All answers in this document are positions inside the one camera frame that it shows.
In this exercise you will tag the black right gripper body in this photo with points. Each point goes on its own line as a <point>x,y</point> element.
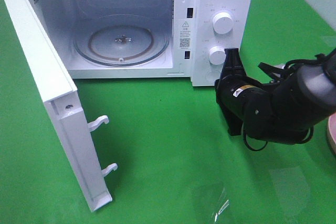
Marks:
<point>247,93</point>

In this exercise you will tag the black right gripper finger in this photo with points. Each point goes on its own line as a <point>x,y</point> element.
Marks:
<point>232,115</point>
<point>233,66</point>

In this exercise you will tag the round door release button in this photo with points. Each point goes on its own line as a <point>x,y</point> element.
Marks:
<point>212,76</point>

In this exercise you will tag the pink plate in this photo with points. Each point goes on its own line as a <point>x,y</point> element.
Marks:
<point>331,133</point>

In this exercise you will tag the white microwave door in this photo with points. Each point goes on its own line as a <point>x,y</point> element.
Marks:
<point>61,101</point>

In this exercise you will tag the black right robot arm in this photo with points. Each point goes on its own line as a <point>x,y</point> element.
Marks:
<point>299,95</point>

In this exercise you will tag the lower white timer knob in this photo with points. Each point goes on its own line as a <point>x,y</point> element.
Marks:
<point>217,55</point>

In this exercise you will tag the upper white power knob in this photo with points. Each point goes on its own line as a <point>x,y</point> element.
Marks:
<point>222,23</point>

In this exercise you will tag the warning label sticker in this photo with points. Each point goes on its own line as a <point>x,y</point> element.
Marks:
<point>185,34</point>

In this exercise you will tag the glass microwave turntable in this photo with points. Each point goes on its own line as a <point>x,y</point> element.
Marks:
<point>122,40</point>

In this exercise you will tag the white microwave oven body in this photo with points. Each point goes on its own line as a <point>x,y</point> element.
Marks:
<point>59,19</point>

